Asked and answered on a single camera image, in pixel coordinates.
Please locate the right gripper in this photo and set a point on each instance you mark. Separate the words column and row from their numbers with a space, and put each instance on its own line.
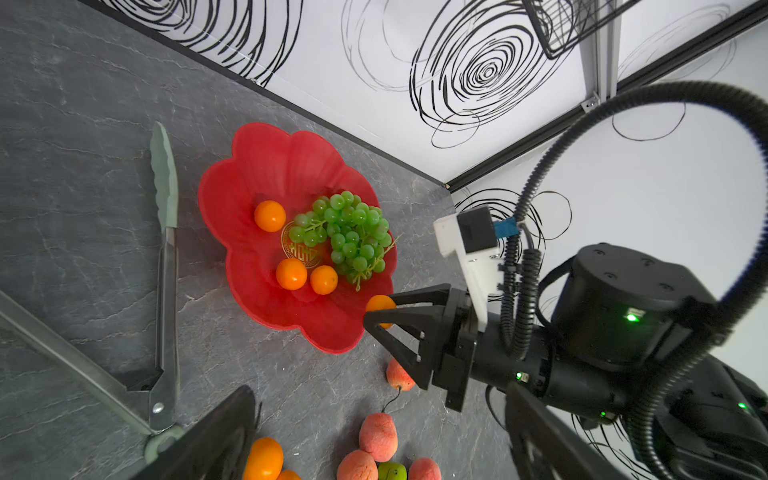
column 443, row 344

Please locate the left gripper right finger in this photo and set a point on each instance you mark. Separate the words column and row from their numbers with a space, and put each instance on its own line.
column 543, row 447

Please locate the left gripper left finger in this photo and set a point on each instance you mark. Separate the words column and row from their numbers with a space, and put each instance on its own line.
column 217, row 447

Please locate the orange fake tangerine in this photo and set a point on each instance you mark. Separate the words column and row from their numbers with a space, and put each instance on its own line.
column 288, row 475
column 291, row 274
column 270, row 216
column 265, row 461
column 324, row 280
column 380, row 303

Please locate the green fake grape bunch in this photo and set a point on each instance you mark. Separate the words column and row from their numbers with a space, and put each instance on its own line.
column 357, row 234

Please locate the red flower-shaped fruit bowl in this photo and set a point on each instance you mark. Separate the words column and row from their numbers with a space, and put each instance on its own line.
column 293, row 170

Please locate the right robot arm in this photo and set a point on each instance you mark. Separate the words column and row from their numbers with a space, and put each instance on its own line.
column 611, row 335

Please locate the pink fake peach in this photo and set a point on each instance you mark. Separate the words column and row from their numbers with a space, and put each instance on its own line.
column 378, row 437
column 399, row 379
column 424, row 469
column 357, row 465

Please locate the green fake pear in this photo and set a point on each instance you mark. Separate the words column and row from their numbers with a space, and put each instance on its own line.
column 392, row 471

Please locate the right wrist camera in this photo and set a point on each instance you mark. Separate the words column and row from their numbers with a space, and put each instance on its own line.
column 475, row 239

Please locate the black wire basket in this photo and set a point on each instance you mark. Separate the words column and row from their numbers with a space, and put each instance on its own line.
column 561, row 24

